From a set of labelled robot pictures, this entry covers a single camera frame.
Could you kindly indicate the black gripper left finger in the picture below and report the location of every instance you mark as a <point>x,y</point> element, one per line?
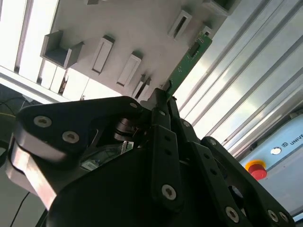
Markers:
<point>71,118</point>

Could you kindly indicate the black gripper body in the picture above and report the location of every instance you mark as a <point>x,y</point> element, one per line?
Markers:
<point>106,201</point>

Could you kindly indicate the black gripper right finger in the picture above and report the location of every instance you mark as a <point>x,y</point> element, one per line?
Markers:
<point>213,170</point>

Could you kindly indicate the green RAM stick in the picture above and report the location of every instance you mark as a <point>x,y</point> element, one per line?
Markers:
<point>189,59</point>

